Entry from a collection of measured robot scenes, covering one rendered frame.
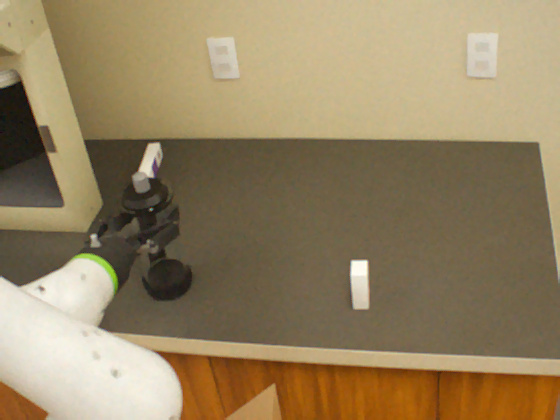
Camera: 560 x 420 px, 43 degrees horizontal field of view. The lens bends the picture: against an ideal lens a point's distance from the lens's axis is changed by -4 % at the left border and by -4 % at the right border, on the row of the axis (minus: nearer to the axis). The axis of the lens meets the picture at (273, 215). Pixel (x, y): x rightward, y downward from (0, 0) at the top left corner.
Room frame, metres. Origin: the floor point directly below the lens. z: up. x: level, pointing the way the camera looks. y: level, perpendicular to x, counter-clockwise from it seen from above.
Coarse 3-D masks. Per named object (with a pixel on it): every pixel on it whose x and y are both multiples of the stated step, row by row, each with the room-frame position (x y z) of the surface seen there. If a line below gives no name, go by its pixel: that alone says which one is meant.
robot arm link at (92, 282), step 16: (80, 256) 0.90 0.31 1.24; (96, 256) 0.90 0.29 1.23; (64, 272) 0.84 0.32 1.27; (80, 272) 0.84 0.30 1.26; (96, 272) 0.86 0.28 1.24; (112, 272) 0.89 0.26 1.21; (32, 288) 0.83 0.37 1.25; (48, 288) 0.81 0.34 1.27; (64, 288) 0.80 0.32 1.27; (80, 288) 0.81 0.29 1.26; (96, 288) 0.82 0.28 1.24; (112, 288) 0.87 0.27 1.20; (64, 304) 0.78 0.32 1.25; (80, 304) 0.79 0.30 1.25; (96, 304) 0.80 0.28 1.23; (96, 320) 0.79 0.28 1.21
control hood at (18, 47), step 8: (0, 8) 1.34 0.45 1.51; (8, 8) 1.36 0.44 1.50; (0, 16) 1.32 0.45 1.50; (8, 16) 1.35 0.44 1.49; (0, 24) 1.32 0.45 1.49; (8, 24) 1.34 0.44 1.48; (0, 32) 1.31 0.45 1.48; (8, 32) 1.33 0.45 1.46; (16, 32) 1.36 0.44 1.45; (0, 40) 1.30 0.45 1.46; (8, 40) 1.32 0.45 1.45; (16, 40) 1.35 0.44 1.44; (0, 48) 1.31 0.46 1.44; (8, 48) 1.32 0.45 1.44; (16, 48) 1.34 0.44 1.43
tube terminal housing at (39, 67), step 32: (0, 0) 1.37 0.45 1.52; (32, 0) 1.44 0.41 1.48; (32, 32) 1.41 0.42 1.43; (0, 64) 1.38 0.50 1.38; (32, 64) 1.37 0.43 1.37; (32, 96) 1.37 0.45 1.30; (64, 96) 1.45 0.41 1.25; (64, 128) 1.41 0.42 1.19; (64, 160) 1.38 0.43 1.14; (64, 192) 1.37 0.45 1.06; (96, 192) 1.46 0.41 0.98; (0, 224) 1.43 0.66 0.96; (32, 224) 1.41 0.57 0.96; (64, 224) 1.38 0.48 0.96
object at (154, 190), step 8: (136, 176) 1.14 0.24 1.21; (144, 176) 1.14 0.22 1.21; (136, 184) 1.13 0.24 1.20; (144, 184) 1.13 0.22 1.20; (152, 184) 1.15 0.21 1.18; (160, 184) 1.15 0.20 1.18; (128, 192) 1.14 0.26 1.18; (136, 192) 1.14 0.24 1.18; (144, 192) 1.13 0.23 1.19; (152, 192) 1.13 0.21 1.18; (160, 192) 1.13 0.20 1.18; (128, 200) 1.12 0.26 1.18; (136, 200) 1.11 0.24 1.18; (144, 200) 1.11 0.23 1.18; (152, 200) 1.11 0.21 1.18; (160, 200) 1.11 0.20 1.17; (136, 208) 1.10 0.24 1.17; (144, 208) 1.10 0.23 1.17
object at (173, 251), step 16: (128, 208) 1.11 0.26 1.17; (128, 224) 1.13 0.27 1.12; (144, 224) 1.10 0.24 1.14; (176, 240) 1.12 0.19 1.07; (144, 256) 1.11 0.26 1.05; (160, 256) 1.10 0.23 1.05; (176, 256) 1.11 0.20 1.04; (144, 272) 1.12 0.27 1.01; (160, 272) 1.10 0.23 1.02; (176, 272) 1.11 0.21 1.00
